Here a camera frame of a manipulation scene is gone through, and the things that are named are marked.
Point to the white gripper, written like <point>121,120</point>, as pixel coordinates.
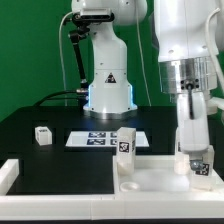
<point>193,127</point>

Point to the white square tabletop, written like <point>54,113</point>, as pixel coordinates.
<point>156,174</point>

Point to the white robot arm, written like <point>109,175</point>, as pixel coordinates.
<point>187,36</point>

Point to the white U-shaped obstacle fence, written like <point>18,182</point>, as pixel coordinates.
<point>119,205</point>

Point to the white marker base plate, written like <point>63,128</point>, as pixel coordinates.
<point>92,139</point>

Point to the camera on black mount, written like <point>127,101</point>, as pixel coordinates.
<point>82,20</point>

